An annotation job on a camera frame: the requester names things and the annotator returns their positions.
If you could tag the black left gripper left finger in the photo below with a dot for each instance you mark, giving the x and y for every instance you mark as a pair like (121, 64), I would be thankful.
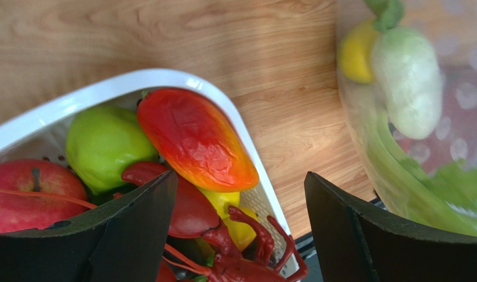
(121, 240)

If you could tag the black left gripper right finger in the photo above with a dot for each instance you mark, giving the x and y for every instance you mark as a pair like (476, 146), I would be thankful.
(402, 250)

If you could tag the green celery stalk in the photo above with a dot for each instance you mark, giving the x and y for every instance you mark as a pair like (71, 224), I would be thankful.
(446, 200)

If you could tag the red orange mango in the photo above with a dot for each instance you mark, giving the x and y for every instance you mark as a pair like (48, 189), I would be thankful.
(196, 139)

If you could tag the clear pink zip top bag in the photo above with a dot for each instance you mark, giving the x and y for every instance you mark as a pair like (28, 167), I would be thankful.
(451, 27)

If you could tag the white radish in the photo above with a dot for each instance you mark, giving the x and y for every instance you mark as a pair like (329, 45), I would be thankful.
(407, 71)

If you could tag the yellow green lemon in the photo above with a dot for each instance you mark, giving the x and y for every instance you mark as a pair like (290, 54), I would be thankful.
(354, 51)

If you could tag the green pear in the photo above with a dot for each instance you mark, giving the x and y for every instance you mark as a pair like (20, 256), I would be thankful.
(104, 140)

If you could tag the red toy lobster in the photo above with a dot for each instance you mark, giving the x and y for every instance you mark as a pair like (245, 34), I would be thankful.
(195, 217)

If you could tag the red apple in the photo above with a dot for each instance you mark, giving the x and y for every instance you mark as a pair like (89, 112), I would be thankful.
(35, 194)

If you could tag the white plastic basket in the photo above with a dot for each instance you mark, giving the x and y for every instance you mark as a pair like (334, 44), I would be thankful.
(41, 131)

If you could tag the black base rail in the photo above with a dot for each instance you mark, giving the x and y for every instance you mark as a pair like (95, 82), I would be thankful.
(307, 250)

